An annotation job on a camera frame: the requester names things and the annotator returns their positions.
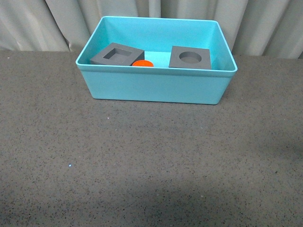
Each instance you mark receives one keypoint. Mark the orange cylinder part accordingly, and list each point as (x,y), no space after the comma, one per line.
(143,63)

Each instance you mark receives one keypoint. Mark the gray block with round hole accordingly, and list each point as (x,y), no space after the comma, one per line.
(190,58)

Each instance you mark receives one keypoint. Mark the gray block with square hole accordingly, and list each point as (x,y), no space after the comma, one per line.
(118,54)

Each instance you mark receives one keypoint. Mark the blue plastic box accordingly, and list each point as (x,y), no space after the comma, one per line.
(159,83)

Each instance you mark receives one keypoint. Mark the gray pleated curtain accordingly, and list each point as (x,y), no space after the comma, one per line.
(251,27)

